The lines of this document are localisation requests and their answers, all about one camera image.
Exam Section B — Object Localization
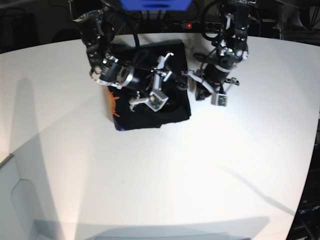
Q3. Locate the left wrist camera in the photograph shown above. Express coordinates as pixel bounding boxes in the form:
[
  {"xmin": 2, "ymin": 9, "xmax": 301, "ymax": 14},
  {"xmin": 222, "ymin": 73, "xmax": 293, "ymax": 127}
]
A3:
[{"xmin": 211, "ymin": 92, "xmax": 228, "ymax": 107}]

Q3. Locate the blue plastic box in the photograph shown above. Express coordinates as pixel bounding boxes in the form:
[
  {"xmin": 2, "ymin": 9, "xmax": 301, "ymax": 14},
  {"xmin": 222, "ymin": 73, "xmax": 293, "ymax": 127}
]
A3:
[{"xmin": 120, "ymin": 0, "xmax": 192, "ymax": 11}]

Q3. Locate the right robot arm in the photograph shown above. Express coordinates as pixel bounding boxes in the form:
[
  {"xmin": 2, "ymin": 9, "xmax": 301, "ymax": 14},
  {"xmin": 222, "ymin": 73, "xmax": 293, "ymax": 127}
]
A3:
[{"xmin": 68, "ymin": 0, "xmax": 175, "ymax": 112}]

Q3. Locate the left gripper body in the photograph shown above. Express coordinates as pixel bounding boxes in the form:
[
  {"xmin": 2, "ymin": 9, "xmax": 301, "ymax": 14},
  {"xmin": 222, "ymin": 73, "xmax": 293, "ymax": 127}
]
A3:
[{"xmin": 182, "ymin": 62, "xmax": 240, "ymax": 95}]

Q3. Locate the black T-shirt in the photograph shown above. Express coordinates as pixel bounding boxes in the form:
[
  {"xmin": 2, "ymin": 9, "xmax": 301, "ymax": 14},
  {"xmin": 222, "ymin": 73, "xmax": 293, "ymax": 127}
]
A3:
[{"xmin": 102, "ymin": 40, "xmax": 191, "ymax": 131}]

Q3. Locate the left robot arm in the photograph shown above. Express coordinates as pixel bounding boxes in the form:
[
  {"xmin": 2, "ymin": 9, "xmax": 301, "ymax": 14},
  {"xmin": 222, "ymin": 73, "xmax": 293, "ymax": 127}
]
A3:
[{"xmin": 182, "ymin": 0, "xmax": 255, "ymax": 107}]

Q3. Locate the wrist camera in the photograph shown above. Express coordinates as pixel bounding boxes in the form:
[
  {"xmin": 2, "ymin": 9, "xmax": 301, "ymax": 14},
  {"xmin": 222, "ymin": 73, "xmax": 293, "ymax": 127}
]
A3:
[
  {"xmin": 148, "ymin": 89, "xmax": 169, "ymax": 112},
  {"xmin": 211, "ymin": 92, "xmax": 228, "ymax": 107}
]

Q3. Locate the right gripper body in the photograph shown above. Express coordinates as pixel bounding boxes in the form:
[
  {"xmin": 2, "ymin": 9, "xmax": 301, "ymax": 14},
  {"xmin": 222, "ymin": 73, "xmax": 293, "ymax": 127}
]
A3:
[{"xmin": 129, "ymin": 52, "xmax": 174, "ymax": 112}]

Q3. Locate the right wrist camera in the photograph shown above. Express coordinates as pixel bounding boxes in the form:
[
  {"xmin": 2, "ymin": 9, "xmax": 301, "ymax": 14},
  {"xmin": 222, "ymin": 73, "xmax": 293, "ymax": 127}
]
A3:
[{"xmin": 148, "ymin": 89, "xmax": 169, "ymax": 112}]

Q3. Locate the black power strip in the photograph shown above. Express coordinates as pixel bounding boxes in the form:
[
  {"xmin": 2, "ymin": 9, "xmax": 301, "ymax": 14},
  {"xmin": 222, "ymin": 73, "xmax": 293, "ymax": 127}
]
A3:
[{"xmin": 170, "ymin": 21, "xmax": 221, "ymax": 33}]

